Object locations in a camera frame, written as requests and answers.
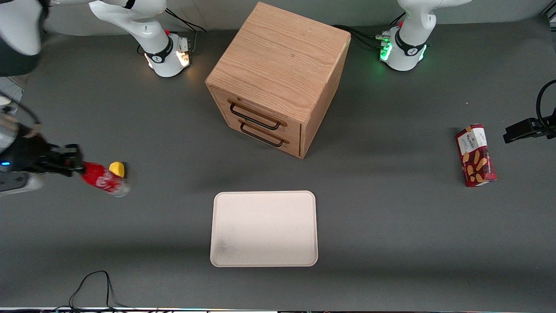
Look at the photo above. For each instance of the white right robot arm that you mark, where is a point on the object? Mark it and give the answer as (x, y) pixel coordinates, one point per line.
(152, 30)

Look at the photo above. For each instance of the red shortbread cookie box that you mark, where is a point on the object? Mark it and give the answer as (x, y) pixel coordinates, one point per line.
(475, 156)

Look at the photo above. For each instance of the wooden drawer front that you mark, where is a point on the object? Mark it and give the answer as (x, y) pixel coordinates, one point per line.
(230, 126)
(291, 126)

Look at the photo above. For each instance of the wooden two-drawer cabinet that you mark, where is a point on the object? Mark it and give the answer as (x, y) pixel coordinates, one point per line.
(278, 56)

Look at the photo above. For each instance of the yellow lemon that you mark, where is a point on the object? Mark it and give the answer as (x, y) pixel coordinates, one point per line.
(117, 168)

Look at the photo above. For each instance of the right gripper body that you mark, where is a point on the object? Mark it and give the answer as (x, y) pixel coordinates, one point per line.
(29, 154)

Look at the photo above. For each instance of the beige plastic tray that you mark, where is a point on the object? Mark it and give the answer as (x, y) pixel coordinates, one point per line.
(265, 228)

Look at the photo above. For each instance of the red coke bottle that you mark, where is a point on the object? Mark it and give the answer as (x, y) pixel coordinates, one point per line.
(97, 176)

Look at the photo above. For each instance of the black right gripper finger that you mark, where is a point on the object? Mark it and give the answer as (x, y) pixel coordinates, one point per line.
(65, 161)

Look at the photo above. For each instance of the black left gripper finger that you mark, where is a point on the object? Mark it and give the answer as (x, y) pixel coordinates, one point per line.
(523, 129)

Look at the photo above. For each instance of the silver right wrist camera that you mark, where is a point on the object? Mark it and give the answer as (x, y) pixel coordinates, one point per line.
(17, 182)

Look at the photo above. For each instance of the aluminium frame rail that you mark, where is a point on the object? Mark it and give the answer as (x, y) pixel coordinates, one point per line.
(551, 16)

